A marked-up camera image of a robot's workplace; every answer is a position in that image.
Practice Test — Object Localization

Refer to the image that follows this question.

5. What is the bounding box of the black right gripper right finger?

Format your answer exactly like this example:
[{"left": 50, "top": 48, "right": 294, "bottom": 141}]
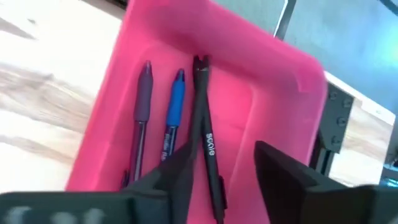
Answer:
[{"left": 254, "top": 140, "right": 398, "bottom": 224}]

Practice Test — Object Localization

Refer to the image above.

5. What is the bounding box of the blue pen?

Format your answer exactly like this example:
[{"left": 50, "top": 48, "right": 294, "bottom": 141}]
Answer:
[{"left": 159, "top": 68, "right": 187, "bottom": 163}]

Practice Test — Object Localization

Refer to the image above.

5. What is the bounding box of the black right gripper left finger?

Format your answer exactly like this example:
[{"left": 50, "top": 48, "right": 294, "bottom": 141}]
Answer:
[{"left": 0, "top": 141, "right": 195, "bottom": 224}]

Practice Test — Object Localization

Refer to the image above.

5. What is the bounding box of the pink plastic bin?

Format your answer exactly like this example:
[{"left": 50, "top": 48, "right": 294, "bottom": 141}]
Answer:
[{"left": 64, "top": 0, "right": 329, "bottom": 224}]

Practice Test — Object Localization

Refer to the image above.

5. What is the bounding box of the purple pen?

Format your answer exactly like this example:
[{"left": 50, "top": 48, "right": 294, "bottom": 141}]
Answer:
[{"left": 122, "top": 59, "right": 154, "bottom": 189}]

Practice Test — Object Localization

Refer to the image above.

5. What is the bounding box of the black pen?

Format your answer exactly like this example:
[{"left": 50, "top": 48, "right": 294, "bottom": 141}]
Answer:
[
  {"left": 198, "top": 102, "right": 229, "bottom": 224},
  {"left": 185, "top": 54, "right": 213, "bottom": 156}
]

